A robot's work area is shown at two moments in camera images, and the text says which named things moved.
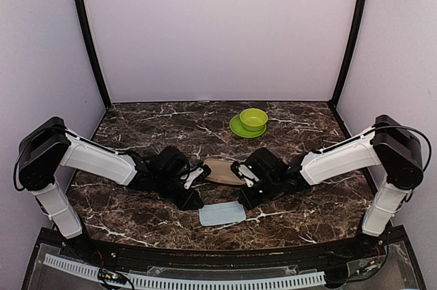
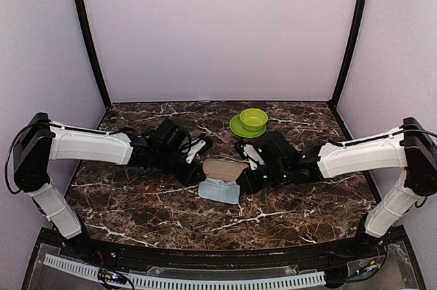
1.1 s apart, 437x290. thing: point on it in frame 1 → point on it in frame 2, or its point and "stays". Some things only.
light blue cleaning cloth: x=214 y=214 → x=225 y=191
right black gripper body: x=260 y=197 → x=256 y=184
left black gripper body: x=180 y=202 → x=185 y=178
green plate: x=235 y=125 stays
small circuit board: x=104 y=274 stays
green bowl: x=253 y=119 stays
